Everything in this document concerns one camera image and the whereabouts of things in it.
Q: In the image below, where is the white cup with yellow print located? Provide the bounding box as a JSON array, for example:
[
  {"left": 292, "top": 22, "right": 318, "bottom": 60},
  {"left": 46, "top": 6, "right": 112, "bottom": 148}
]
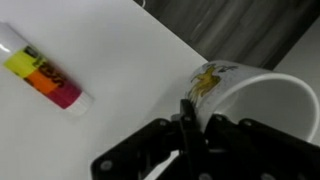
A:
[{"left": 184, "top": 59, "right": 320, "bottom": 145}]

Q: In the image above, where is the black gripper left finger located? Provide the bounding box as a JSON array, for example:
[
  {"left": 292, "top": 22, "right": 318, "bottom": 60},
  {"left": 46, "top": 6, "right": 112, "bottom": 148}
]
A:
[{"left": 90, "top": 98, "right": 210, "bottom": 180}]

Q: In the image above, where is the glue stick with coloured label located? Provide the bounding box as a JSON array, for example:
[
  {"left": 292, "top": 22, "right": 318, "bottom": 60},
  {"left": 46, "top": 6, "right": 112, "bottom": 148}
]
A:
[{"left": 0, "top": 21, "right": 95, "bottom": 117}]

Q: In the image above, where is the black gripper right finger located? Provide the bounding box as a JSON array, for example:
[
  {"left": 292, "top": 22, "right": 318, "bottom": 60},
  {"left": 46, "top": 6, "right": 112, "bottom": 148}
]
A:
[{"left": 204, "top": 113, "right": 320, "bottom": 180}]

